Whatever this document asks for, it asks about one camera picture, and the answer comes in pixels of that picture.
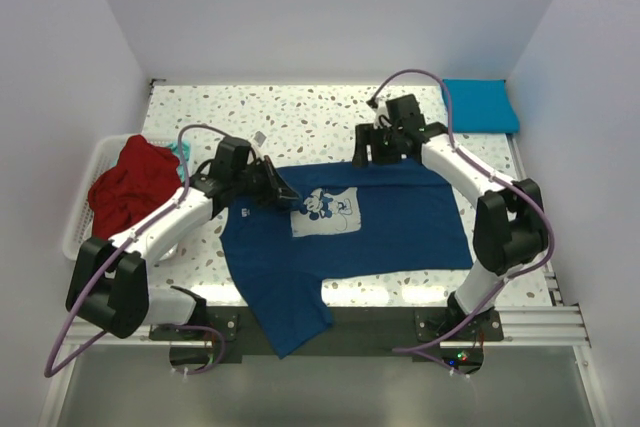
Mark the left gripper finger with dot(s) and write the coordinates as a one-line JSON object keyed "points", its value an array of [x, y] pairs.
{"points": [[275, 183], [274, 202]]}

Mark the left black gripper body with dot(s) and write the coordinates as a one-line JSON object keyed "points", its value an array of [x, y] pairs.
{"points": [[253, 181]]}

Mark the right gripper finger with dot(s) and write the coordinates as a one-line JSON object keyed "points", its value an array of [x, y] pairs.
{"points": [[362, 136], [383, 151]]}

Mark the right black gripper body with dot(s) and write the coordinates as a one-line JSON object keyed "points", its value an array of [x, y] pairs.
{"points": [[383, 131]]}

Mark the dark blue t shirt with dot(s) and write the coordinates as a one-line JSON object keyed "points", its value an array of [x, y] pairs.
{"points": [[348, 223]]}

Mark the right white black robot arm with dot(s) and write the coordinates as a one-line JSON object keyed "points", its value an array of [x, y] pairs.
{"points": [[510, 227]]}

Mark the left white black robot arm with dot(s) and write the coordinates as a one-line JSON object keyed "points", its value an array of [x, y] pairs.
{"points": [[110, 287]]}

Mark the mint green t shirt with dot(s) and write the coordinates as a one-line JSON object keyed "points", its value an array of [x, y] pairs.
{"points": [[180, 150]]}

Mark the folded light blue t shirt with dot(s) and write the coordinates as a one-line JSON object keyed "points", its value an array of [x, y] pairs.
{"points": [[481, 107]]}

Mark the red t shirt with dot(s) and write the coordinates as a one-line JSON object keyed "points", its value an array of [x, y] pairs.
{"points": [[143, 178]]}

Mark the white plastic laundry basket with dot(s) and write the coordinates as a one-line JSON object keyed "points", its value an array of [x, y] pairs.
{"points": [[104, 156]]}

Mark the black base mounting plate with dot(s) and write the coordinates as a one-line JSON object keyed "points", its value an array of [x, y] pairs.
{"points": [[356, 332]]}

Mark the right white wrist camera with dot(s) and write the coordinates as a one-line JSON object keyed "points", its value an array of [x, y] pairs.
{"points": [[380, 110]]}

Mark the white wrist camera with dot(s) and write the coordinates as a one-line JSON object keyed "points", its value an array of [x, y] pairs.
{"points": [[258, 139], [380, 110]]}

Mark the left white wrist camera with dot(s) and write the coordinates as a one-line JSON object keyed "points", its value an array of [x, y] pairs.
{"points": [[258, 139]]}

